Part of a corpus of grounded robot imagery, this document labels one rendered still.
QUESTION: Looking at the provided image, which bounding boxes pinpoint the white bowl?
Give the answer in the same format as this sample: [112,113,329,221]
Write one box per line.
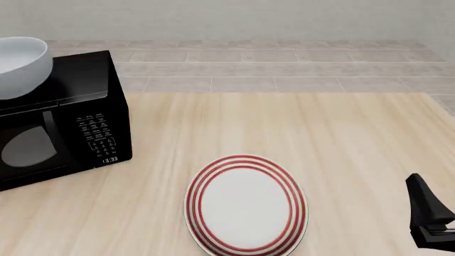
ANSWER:
[0,36,54,101]

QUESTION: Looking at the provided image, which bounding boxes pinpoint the black microwave oven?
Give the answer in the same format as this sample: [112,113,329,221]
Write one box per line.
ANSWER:
[0,49,134,192]

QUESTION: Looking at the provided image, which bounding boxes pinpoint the white plate with red rings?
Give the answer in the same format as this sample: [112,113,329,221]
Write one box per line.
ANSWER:
[183,154,309,256]

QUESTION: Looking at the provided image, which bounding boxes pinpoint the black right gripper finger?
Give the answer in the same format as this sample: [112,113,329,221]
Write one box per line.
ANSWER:
[405,173,455,230]

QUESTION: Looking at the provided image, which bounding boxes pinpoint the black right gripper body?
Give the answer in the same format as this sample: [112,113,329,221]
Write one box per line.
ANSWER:
[409,218,455,252]

